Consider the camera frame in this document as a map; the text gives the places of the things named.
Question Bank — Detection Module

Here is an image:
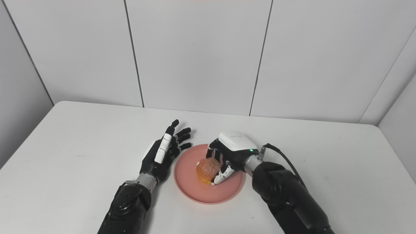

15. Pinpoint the pink round plate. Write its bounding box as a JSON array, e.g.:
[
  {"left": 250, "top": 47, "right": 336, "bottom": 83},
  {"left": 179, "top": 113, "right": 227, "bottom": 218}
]
[{"left": 174, "top": 144, "right": 245, "bottom": 205}]

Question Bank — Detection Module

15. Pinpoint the orange cream puff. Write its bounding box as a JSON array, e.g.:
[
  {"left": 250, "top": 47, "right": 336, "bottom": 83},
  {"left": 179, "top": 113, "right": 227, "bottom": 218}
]
[{"left": 196, "top": 158, "right": 222, "bottom": 185}]

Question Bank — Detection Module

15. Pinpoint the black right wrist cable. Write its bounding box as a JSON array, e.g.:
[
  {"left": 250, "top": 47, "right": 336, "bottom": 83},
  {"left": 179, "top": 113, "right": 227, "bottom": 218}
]
[{"left": 258, "top": 143, "right": 306, "bottom": 188}]

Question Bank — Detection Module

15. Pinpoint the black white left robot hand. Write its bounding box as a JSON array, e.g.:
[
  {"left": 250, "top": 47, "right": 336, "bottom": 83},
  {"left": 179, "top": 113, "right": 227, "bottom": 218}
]
[{"left": 139, "top": 119, "right": 192, "bottom": 184}]

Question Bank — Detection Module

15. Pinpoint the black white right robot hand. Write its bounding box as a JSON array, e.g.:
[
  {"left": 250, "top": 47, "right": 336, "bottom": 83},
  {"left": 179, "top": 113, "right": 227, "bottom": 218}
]
[{"left": 205, "top": 131, "right": 260, "bottom": 186}]

